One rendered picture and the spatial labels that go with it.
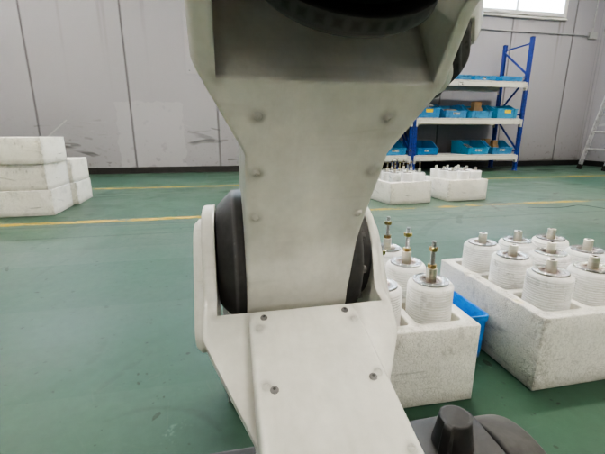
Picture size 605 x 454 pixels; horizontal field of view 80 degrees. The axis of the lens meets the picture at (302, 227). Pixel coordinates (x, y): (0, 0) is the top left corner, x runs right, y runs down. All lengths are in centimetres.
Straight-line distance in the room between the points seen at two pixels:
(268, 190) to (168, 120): 556
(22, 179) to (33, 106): 323
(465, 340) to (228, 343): 60
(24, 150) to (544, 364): 302
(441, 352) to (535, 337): 23
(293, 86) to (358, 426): 22
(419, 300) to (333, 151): 59
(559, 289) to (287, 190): 80
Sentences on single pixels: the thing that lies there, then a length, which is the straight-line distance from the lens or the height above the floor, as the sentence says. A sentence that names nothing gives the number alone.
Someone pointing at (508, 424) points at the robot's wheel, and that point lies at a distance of 59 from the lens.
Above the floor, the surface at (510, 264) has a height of 24.
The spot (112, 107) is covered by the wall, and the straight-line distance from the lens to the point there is 598.
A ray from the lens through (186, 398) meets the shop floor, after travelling 91.
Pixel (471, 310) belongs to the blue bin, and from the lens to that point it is 109.
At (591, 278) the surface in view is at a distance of 107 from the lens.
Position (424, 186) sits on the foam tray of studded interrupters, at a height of 14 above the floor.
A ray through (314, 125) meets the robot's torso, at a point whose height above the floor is 56.
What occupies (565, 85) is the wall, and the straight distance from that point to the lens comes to 830.
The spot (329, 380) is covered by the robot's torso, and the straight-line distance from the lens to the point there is 30.
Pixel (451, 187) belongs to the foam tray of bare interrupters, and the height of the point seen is 12.
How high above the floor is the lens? 56
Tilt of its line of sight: 14 degrees down
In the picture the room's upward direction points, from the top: straight up
